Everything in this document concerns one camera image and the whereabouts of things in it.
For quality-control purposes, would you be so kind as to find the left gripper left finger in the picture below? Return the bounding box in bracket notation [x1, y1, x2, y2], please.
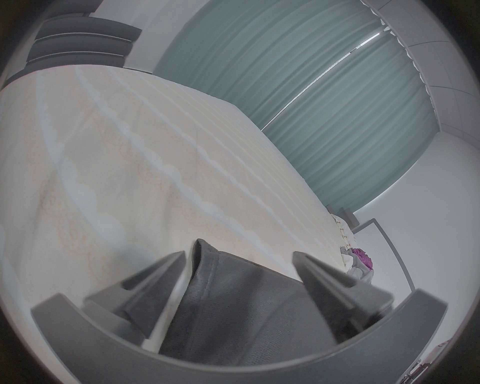
[83, 250, 187, 338]

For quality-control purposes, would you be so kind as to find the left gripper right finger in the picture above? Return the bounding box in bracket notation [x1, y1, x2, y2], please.
[292, 250, 395, 345]

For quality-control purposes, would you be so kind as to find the black T-shirt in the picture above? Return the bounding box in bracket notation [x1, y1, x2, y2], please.
[158, 239, 340, 366]

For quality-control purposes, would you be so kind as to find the bed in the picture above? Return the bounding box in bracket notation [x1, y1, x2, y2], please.
[0, 64, 417, 376]

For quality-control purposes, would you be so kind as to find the purple satin garment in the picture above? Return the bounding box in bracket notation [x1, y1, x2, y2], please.
[350, 248, 374, 271]

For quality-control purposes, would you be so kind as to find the white printed pillow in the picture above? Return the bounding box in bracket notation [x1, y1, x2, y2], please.
[330, 213, 355, 259]

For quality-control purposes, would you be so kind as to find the grey bedside table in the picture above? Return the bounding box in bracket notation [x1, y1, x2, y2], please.
[325, 204, 361, 229]

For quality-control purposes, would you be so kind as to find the blue-green curtain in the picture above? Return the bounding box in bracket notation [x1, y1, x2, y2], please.
[154, 0, 383, 128]
[260, 28, 440, 214]

